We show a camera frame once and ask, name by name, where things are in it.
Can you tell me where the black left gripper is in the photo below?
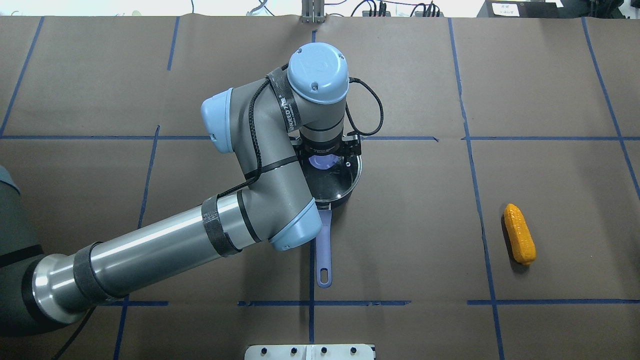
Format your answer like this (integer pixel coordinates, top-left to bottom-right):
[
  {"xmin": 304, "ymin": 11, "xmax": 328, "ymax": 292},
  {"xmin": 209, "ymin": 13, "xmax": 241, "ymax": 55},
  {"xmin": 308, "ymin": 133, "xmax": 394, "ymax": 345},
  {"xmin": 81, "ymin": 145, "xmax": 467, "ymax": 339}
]
[{"xmin": 292, "ymin": 133, "xmax": 362, "ymax": 162}]

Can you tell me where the glass pot lid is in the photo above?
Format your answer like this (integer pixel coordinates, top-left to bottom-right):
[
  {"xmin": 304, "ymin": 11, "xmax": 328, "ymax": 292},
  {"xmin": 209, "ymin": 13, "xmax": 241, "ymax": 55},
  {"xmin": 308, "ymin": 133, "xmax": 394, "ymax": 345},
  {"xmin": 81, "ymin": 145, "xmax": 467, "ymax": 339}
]
[{"xmin": 299, "ymin": 155, "xmax": 362, "ymax": 207}]

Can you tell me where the yellow plastic corn cob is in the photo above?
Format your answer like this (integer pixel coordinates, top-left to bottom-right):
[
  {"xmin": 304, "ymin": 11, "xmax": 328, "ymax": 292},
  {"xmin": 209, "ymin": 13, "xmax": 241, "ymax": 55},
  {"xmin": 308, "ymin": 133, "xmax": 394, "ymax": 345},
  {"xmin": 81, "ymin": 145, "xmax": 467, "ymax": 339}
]
[{"xmin": 503, "ymin": 203, "xmax": 537, "ymax": 266}]

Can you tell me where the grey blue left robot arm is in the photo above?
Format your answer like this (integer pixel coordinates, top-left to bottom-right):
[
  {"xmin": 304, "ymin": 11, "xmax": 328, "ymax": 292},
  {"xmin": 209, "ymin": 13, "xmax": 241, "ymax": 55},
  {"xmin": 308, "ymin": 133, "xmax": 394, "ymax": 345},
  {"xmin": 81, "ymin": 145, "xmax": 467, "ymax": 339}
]
[{"xmin": 1, "ymin": 42, "xmax": 351, "ymax": 337}]

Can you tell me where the dark blue saucepan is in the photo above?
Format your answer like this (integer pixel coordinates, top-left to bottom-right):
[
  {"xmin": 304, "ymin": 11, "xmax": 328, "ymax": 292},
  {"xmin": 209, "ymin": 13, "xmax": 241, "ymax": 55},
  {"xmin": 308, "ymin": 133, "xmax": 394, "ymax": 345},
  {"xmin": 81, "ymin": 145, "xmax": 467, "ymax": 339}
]
[{"xmin": 297, "ymin": 149, "xmax": 362, "ymax": 289}]

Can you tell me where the black braided left gripper cable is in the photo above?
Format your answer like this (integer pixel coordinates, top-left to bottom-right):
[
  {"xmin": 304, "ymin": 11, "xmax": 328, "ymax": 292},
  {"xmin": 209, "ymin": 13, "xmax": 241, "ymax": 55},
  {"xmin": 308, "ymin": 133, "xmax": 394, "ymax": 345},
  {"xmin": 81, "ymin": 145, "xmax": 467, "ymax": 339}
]
[{"xmin": 345, "ymin": 77, "xmax": 384, "ymax": 137}]

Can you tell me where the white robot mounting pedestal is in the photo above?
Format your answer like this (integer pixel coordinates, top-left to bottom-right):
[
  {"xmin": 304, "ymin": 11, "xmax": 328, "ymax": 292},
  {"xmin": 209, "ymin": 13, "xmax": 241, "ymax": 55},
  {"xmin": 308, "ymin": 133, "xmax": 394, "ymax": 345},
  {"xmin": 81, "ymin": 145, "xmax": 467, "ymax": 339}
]
[{"xmin": 244, "ymin": 343, "xmax": 377, "ymax": 360}]

